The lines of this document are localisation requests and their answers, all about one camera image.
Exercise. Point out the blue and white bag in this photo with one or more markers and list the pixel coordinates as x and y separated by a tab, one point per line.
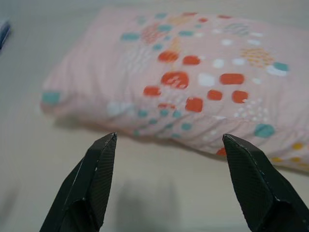
4	31

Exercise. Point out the pink pillow with coloured dots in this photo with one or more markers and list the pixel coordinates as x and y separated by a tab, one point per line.
96	72

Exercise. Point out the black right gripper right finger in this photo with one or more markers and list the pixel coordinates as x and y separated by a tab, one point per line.
253	188

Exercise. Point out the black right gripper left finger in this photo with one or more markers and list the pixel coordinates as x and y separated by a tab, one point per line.
91	183

